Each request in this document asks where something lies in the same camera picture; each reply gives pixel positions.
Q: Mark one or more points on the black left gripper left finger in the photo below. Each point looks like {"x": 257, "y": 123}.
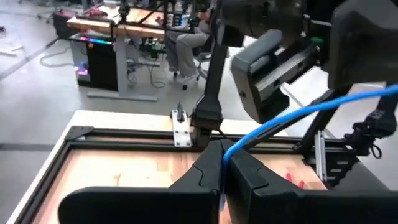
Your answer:
{"x": 155, "y": 205}

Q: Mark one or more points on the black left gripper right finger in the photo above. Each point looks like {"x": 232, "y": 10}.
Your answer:
{"x": 280, "y": 208}

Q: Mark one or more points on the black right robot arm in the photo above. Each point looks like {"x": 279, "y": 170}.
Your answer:
{"x": 363, "y": 43}

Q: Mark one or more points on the black upright bar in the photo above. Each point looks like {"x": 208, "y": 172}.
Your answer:
{"x": 214, "y": 77}

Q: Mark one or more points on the grey office chair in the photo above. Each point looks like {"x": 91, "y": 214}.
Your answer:
{"x": 202, "y": 59}

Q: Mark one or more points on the person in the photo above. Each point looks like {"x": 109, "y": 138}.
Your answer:
{"x": 186, "y": 53}

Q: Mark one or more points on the black computer tower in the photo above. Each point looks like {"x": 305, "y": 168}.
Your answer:
{"x": 102, "y": 65}

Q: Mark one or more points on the wooden desk grey legs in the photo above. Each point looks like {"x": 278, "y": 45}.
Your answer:
{"x": 93, "y": 26}

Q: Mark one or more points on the silver aluminium bracket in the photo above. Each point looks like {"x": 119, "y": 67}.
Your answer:
{"x": 320, "y": 155}

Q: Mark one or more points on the white metal bracket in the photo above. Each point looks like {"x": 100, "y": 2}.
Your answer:
{"x": 182, "y": 133}

